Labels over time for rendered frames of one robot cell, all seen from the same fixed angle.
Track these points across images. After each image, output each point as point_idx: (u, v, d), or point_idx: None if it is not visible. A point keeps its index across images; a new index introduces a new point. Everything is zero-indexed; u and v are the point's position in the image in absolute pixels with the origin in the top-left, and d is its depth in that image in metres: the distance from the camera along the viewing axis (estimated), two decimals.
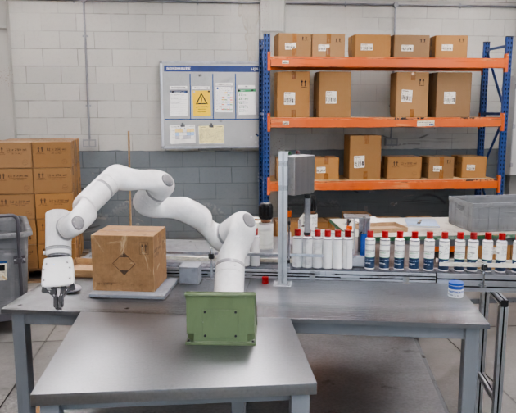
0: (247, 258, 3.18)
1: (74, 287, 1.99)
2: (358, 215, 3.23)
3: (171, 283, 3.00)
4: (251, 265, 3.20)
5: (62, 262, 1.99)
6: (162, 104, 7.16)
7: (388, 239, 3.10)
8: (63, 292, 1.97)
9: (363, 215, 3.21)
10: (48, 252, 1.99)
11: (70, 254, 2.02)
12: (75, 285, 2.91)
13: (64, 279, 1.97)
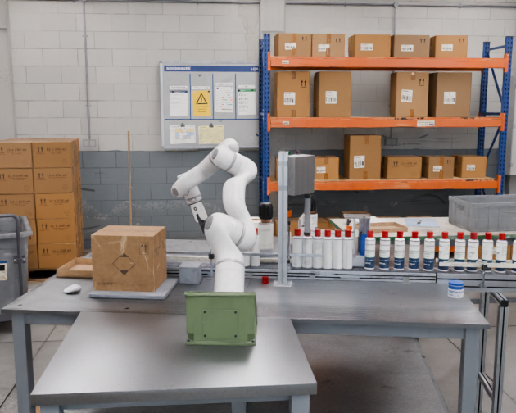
0: (247, 258, 3.18)
1: None
2: (358, 215, 3.23)
3: (171, 283, 3.00)
4: (251, 265, 3.20)
5: (201, 204, 3.20)
6: (162, 104, 7.16)
7: (388, 239, 3.10)
8: (205, 222, 3.21)
9: (363, 215, 3.21)
10: (199, 198, 3.15)
11: None
12: (75, 285, 2.91)
13: (205, 214, 3.21)
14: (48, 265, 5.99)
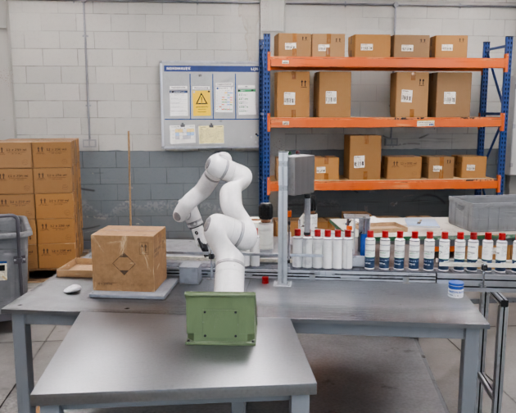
0: (247, 258, 3.18)
1: None
2: (358, 215, 3.23)
3: (171, 283, 3.00)
4: (251, 265, 3.20)
5: (203, 228, 3.22)
6: (162, 104, 7.16)
7: (388, 239, 3.10)
8: (206, 245, 3.23)
9: (363, 215, 3.21)
10: (200, 223, 3.17)
11: None
12: (75, 285, 2.91)
13: None
14: (48, 265, 5.99)
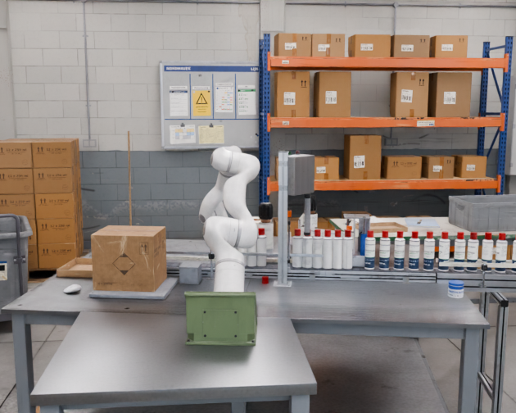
0: (254, 258, 3.18)
1: None
2: (358, 215, 3.23)
3: (171, 283, 3.00)
4: (257, 265, 3.19)
5: None
6: (162, 104, 7.16)
7: (388, 239, 3.10)
8: None
9: (363, 215, 3.21)
10: None
11: None
12: (75, 285, 2.91)
13: None
14: (48, 265, 5.99)
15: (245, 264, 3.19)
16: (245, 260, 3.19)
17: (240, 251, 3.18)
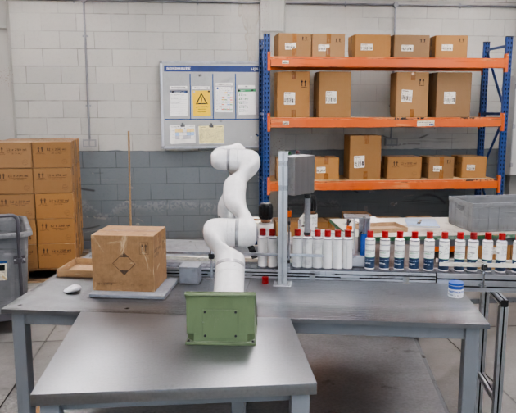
0: (274, 259, 3.16)
1: None
2: (358, 215, 3.23)
3: (171, 283, 3.00)
4: None
5: None
6: (162, 104, 7.16)
7: (388, 239, 3.10)
8: (254, 247, 3.21)
9: (363, 215, 3.21)
10: None
11: None
12: (75, 285, 2.91)
13: None
14: (48, 265, 5.99)
15: (265, 265, 3.18)
16: (265, 261, 3.18)
17: (260, 252, 3.17)
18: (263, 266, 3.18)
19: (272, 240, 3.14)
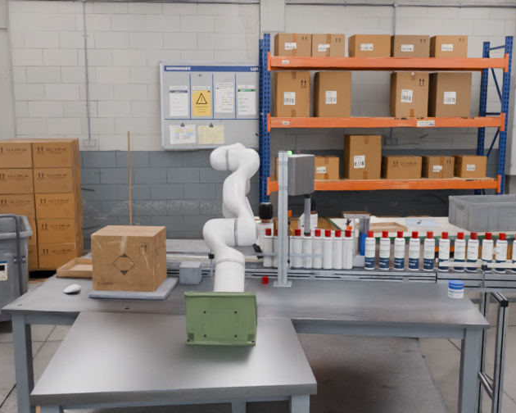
0: None
1: None
2: (358, 215, 3.23)
3: (171, 283, 3.00)
4: None
5: None
6: (162, 104, 7.16)
7: (388, 239, 3.10)
8: (260, 247, 3.21)
9: (363, 215, 3.21)
10: None
11: None
12: (75, 285, 2.91)
13: (260, 239, 3.21)
14: (48, 265, 5.99)
15: (271, 265, 3.18)
16: (271, 261, 3.18)
17: (267, 252, 3.16)
18: (269, 266, 3.18)
19: (278, 240, 3.14)
